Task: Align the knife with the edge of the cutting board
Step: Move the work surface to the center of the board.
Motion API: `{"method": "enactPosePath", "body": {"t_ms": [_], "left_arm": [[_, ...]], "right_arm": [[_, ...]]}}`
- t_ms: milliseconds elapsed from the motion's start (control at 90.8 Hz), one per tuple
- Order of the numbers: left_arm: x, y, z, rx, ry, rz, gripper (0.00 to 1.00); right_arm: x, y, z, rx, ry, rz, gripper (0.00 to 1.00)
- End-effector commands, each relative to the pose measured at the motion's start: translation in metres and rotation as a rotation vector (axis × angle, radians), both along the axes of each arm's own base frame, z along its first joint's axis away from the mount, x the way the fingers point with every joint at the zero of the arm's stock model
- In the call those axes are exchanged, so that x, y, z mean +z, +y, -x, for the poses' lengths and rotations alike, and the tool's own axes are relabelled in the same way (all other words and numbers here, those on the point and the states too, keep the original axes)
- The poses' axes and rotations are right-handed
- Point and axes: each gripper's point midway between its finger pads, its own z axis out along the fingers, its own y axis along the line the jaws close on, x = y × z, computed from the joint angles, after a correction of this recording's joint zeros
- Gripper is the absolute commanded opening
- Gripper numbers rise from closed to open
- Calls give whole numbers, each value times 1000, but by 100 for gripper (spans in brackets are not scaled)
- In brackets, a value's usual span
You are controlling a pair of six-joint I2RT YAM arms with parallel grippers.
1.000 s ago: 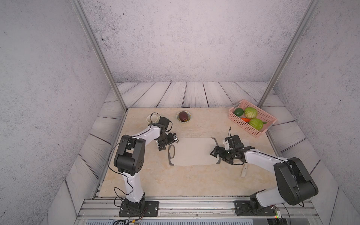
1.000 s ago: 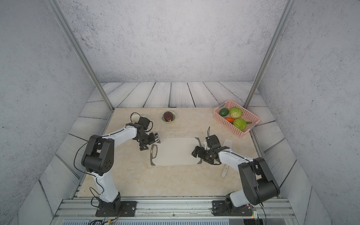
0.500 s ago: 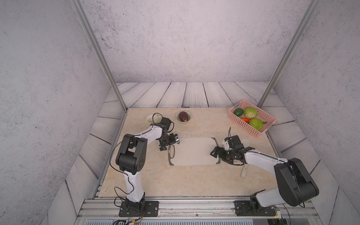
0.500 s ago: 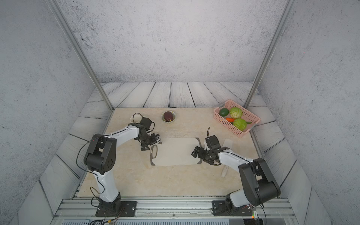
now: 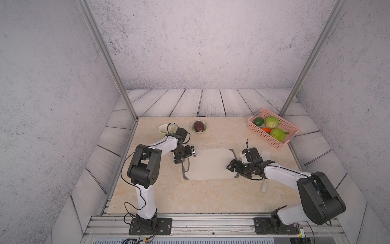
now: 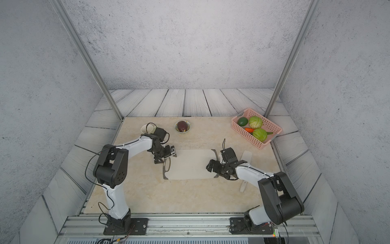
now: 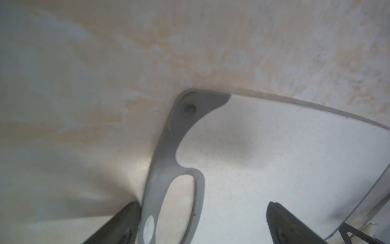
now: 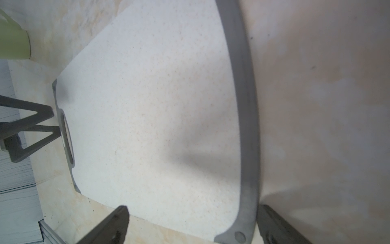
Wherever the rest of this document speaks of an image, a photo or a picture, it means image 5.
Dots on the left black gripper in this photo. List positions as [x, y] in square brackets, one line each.
[189, 153]

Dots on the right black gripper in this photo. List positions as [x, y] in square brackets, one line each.
[238, 163]

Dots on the grey-rimmed white cutting board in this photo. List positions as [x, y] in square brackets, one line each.
[209, 164]

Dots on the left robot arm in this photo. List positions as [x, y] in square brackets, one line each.
[145, 166]

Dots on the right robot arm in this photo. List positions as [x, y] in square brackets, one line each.
[320, 202]

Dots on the small patterned bowl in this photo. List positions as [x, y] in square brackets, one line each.
[199, 132]

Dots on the purple eggplant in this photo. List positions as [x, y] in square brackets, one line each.
[199, 126]

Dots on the light green mug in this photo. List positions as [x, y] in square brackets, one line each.
[167, 129]

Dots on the orange carrot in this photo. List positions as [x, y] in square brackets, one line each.
[267, 130]

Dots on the dark green avocado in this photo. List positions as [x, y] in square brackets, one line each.
[258, 121]

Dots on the lower green cabbage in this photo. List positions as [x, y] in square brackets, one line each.
[278, 134]

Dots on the green cabbage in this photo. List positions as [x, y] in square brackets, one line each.
[271, 122]
[278, 134]

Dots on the upper green cabbage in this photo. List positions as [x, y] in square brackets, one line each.
[271, 122]

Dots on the pink plastic basket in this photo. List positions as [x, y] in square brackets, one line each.
[283, 124]

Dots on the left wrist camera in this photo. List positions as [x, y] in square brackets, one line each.
[182, 133]

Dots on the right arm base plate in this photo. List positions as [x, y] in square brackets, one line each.
[266, 226]

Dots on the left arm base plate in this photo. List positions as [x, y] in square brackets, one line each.
[158, 226]

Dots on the aluminium mounting rail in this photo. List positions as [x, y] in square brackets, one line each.
[221, 228]

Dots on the right aluminium frame post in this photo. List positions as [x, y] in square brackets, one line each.
[321, 40]

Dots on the aluminium frame post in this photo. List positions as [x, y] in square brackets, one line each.
[321, 40]
[88, 16]

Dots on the left aluminium frame post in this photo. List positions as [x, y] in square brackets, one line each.
[88, 16]

